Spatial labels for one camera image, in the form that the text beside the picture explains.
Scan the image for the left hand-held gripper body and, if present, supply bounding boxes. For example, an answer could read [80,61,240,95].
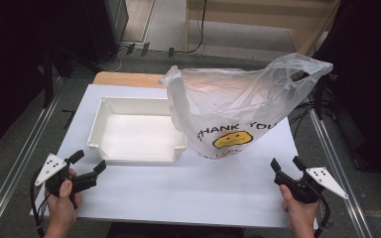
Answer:
[34,153,71,198]

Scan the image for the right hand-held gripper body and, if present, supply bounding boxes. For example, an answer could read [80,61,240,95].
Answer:
[290,167,349,204]

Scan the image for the white plastic bin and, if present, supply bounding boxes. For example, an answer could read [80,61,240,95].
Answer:
[86,95,189,164]

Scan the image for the clear plastic bag smiley print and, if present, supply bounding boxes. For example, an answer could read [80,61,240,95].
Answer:
[158,53,334,161]

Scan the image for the person's right hand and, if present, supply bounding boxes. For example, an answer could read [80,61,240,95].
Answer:
[279,183,320,233]

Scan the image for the person's left hand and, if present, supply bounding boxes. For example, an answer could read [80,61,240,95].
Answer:
[47,178,84,230]

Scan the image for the white table cover sheet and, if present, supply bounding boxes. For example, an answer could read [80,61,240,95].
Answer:
[29,83,319,230]

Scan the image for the person's dark clothing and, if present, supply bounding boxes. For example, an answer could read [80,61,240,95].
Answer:
[105,221,246,238]

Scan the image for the dark cabinet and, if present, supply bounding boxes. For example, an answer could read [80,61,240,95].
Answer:
[80,0,130,63]

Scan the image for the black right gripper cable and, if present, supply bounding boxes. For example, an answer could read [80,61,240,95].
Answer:
[313,193,331,238]

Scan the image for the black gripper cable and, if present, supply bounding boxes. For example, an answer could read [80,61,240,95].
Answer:
[29,169,48,238]
[313,193,331,238]

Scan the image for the aluminium rail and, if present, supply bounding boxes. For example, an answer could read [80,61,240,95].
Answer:
[0,93,63,238]
[306,97,375,238]

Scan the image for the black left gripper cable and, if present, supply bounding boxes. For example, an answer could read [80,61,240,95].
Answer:
[29,169,48,238]

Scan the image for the black floor cables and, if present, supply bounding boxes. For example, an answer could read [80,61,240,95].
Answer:
[289,98,317,138]

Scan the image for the light wooden frame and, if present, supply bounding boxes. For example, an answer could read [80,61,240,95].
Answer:
[184,0,342,58]

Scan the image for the black hanging cable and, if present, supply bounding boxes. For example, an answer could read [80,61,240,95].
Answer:
[174,0,209,55]

